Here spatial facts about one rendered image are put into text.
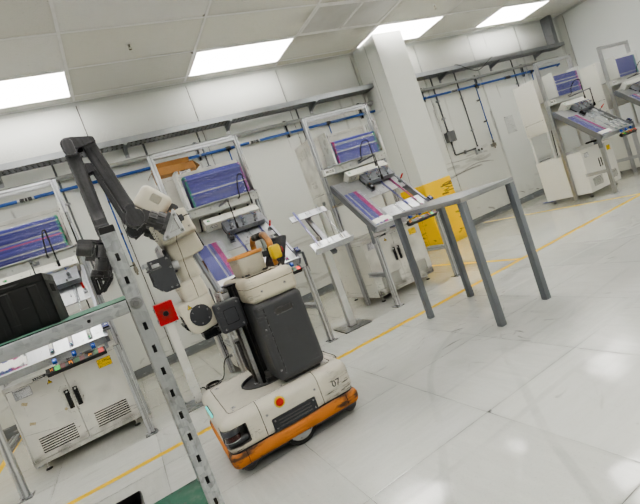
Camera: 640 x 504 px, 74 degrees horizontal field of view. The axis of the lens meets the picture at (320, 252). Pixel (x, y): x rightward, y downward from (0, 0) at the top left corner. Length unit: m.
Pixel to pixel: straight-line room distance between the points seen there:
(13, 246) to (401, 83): 4.82
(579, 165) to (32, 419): 6.36
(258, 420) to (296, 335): 0.41
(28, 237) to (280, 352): 2.18
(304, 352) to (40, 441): 2.08
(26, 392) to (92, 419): 0.45
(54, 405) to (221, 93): 3.84
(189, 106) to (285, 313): 3.88
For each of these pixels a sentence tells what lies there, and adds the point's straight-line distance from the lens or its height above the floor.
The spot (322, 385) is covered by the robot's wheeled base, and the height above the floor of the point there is 0.21.
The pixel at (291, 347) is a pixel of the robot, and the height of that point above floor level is 0.43.
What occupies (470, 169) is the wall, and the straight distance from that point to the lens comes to 7.42.
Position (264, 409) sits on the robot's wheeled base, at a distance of 2.07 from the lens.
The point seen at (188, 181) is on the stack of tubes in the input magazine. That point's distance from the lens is 3.71.
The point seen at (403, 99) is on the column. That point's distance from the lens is 6.22.
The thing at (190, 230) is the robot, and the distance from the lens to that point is 2.12.
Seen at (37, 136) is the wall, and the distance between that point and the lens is 5.37.
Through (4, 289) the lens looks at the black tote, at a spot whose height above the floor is 1.05.
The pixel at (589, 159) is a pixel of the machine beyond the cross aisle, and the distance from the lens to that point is 6.70.
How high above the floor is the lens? 0.97
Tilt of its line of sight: 4 degrees down
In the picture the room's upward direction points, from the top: 20 degrees counter-clockwise
